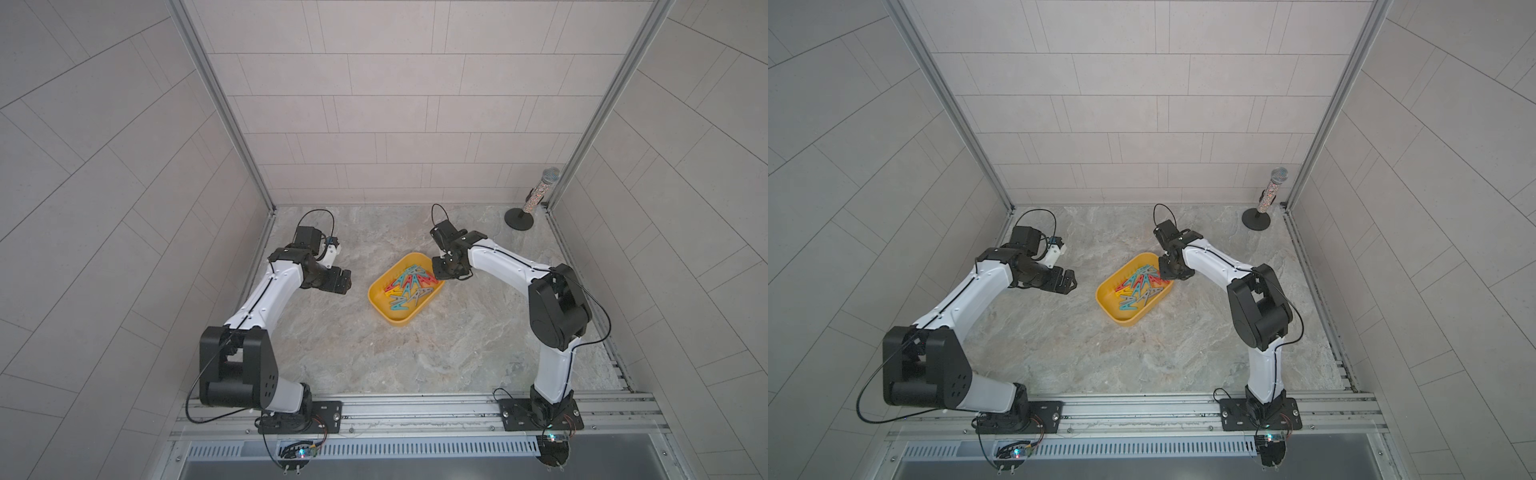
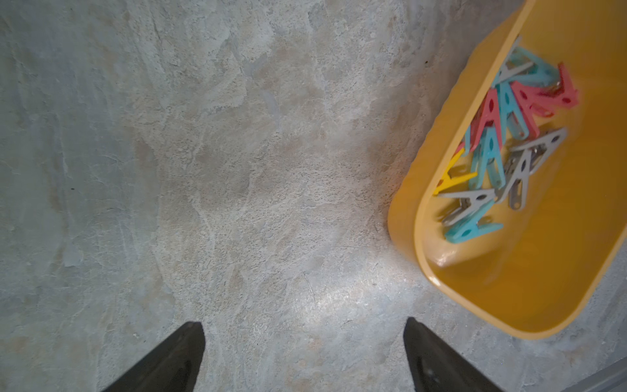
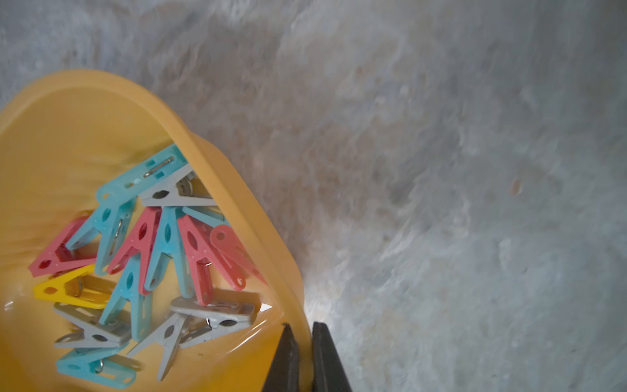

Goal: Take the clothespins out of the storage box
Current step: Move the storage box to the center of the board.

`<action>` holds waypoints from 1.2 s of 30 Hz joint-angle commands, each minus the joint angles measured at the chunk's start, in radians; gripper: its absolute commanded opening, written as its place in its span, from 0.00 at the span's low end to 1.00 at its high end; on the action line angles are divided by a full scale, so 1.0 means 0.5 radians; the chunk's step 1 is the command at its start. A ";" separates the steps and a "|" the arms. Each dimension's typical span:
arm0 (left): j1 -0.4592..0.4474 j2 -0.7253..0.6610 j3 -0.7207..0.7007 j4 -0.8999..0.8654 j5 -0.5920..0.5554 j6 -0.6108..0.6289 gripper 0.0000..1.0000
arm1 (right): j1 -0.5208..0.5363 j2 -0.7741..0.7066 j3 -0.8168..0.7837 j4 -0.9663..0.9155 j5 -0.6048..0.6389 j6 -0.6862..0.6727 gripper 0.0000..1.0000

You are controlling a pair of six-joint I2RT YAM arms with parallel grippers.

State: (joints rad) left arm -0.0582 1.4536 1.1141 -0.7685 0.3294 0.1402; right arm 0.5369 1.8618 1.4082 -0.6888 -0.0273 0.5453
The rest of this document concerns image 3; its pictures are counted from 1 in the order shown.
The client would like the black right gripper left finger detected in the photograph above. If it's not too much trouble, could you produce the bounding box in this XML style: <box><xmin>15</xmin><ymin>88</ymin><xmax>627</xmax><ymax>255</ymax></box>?
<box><xmin>261</xmin><ymin>323</ymin><xmax>300</xmax><ymax>392</ymax></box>

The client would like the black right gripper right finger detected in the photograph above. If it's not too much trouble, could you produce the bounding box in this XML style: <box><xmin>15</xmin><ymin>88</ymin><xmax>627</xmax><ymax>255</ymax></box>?
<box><xmin>312</xmin><ymin>322</ymin><xmax>352</xmax><ymax>392</ymax></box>

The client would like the teal clothespin placed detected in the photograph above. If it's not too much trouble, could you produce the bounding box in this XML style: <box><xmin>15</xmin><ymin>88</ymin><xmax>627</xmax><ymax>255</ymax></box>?
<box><xmin>66</xmin><ymin>199</ymin><xmax>137</xmax><ymax>276</ymax></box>
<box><xmin>143</xmin><ymin>207</ymin><xmax>195</xmax><ymax>298</ymax></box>

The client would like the yellow plastic storage tray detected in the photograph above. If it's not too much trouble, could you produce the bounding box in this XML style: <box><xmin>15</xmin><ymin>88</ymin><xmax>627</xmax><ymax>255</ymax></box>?
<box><xmin>1</xmin><ymin>70</ymin><xmax>314</xmax><ymax>391</ymax></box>

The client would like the grey clothespin lower right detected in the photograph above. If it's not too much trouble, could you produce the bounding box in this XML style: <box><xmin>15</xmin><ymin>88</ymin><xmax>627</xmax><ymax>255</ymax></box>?
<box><xmin>170</xmin><ymin>297</ymin><xmax>256</xmax><ymax>349</ymax></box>

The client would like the grey clothespin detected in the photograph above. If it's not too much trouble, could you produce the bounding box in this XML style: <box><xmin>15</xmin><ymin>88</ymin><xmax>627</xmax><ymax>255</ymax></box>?
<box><xmin>170</xmin><ymin>297</ymin><xmax>256</xmax><ymax>349</ymax></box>
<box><xmin>54</xmin><ymin>302</ymin><xmax>132</xmax><ymax>349</ymax></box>

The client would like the teal clothespin tray middle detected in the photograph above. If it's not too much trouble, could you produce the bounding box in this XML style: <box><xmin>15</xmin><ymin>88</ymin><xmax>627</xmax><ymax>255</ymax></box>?
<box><xmin>99</xmin><ymin>255</ymin><xmax>153</xmax><ymax>341</ymax></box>

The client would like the teal clothespin tray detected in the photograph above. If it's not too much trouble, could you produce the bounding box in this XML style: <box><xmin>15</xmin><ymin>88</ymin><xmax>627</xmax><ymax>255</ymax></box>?
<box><xmin>56</xmin><ymin>345</ymin><xmax>137</xmax><ymax>390</ymax></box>
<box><xmin>99</xmin><ymin>255</ymin><xmax>153</xmax><ymax>341</ymax></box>
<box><xmin>96</xmin><ymin>144</ymin><xmax>188</xmax><ymax>207</ymax></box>

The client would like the teal clothespin tray bottom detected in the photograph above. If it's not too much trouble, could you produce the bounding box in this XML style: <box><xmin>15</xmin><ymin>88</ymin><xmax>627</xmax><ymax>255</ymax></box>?
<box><xmin>56</xmin><ymin>345</ymin><xmax>137</xmax><ymax>390</ymax></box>

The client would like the grey clothespin lower left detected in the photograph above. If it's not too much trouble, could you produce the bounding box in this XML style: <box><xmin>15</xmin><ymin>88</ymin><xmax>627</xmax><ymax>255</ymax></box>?
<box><xmin>54</xmin><ymin>302</ymin><xmax>132</xmax><ymax>349</ymax></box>

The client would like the grey clothespin tray top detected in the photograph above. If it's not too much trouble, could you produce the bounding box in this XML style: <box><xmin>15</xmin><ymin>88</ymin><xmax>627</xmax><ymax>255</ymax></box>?
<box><xmin>139</xmin><ymin>163</ymin><xmax>217</xmax><ymax>207</ymax></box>

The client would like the yellow clothespin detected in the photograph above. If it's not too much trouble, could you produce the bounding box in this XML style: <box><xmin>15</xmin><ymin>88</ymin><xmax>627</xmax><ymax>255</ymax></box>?
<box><xmin>34</xmin><ymin>265</ymin><xmax>117</xmax><ymax>310</ymax></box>

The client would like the teal clothespin tray top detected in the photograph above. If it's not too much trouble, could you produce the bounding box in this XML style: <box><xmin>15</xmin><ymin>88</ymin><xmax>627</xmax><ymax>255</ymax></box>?
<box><xmin>96</xmin><ymin>144</ymin><xmax>188</xmax><ymax>207</ymax></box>

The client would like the pink clothespin in tray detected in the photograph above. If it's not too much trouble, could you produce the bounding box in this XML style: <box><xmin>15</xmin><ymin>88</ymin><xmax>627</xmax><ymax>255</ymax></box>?
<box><xmin>28</xmin><ymin>217</ymin><xmax>96</xmax><ymax>278</ymax></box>

